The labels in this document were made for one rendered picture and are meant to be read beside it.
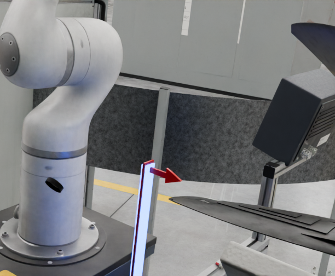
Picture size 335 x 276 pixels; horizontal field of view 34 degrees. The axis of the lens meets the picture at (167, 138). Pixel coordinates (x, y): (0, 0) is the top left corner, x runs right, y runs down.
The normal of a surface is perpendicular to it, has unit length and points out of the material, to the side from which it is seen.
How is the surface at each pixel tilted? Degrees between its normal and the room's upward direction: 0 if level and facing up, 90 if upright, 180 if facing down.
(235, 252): 40
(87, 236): 0
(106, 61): 93
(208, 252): 0
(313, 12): 90
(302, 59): 90
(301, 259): 0
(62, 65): 98
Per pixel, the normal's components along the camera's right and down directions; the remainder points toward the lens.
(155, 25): -0.31, 0.26
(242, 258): -0.28, -0.61
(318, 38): -0.73, 0.69
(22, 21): -0.37, -0.27
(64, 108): -0.02, -0.64
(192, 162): 0.02, 0.31
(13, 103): 0.81, 0.27
